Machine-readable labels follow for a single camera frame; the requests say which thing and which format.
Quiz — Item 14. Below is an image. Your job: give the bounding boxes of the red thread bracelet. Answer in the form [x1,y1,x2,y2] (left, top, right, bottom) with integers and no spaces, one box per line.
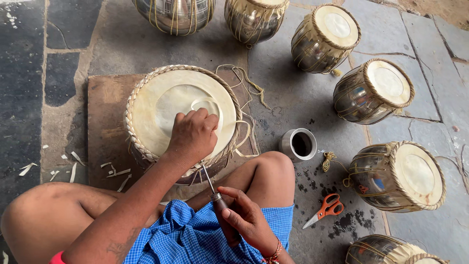
[261,238,283,264]

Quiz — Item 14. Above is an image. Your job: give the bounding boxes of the blue checked cloth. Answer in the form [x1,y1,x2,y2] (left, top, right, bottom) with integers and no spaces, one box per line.
[123,199,295,264]

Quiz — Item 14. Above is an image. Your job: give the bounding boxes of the loose hide lacing strands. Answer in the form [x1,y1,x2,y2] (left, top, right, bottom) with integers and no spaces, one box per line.
[215,64,273,110]

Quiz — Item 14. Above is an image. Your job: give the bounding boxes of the person's right leg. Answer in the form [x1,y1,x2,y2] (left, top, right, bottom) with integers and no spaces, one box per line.
[185,151,296,212]

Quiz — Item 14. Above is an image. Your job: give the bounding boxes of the steel cup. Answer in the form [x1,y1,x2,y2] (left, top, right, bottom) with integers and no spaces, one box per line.
[278,128,318,163]

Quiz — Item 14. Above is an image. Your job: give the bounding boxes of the person's left leg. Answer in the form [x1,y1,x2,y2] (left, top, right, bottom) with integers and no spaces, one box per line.
[0,182,166,264]

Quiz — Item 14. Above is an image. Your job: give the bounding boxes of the metal drum with hide head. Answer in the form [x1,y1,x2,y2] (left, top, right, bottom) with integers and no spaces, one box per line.
[132,0,216,36]
[348,140,447,213]
[291,3,362,75]
[333,58,416,125]
[345,234,450,264]
[224,0,290,47]

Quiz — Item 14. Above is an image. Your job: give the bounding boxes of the yellow cord bundle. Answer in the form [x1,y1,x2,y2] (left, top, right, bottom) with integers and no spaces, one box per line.
[321,151,350,187]

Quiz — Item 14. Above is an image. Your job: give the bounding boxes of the person's right hand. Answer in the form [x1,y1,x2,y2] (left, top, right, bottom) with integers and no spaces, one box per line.
[217,186,283,257]

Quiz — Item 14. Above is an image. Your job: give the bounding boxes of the person's leg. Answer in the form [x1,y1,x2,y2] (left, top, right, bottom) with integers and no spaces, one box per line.
[0,182,166,264]
[185,151,296,212]

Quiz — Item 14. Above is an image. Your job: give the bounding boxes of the scattered hide scraps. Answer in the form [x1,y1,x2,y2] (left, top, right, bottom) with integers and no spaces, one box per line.
[18,144,133,193]

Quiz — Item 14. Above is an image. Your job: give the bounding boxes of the person's left hand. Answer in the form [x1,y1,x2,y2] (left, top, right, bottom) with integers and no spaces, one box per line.
[166,108,220,166]

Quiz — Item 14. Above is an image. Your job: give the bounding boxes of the long trailing hide strip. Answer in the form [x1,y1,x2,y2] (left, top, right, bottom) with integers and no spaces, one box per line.
[234,120,261,158]

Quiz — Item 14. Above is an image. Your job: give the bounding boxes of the orange-handled scissors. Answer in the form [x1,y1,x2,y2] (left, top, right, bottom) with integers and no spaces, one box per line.
[302,193,344,230]

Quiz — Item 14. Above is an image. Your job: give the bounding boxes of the large metal drum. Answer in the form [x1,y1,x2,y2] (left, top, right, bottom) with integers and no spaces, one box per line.
[124,65,243,186]

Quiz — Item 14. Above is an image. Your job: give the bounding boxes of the brown wooden board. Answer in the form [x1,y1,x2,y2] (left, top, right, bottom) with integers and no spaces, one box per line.
[87,71,259,192]

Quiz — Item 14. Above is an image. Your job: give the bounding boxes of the curled hide strip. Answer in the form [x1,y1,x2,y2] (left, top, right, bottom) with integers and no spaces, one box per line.
[190,97,224,121]

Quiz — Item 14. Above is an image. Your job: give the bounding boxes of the awl with wooden handle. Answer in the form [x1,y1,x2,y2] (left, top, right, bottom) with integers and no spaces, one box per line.
[200,161,242,248]

